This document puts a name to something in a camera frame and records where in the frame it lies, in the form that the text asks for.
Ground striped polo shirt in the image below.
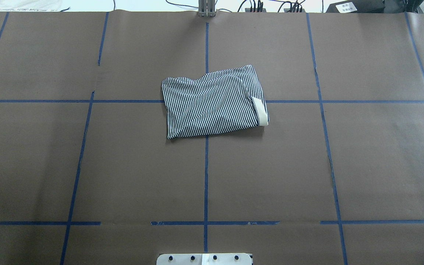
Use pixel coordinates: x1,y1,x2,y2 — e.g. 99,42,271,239
162,65,269,139

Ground white mounting column base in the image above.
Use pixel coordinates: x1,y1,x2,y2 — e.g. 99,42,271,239
156,252,254,265

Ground far black terminal block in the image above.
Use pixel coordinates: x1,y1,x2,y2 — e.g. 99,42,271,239
244,0,266,13

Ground black box with label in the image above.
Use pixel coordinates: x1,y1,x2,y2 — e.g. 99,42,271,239
326,0,407,14

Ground clear plastic bag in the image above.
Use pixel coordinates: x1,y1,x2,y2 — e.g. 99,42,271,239
0,0,63,12

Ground aluminium frame post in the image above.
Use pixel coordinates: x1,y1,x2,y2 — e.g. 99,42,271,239
198,0,217,17

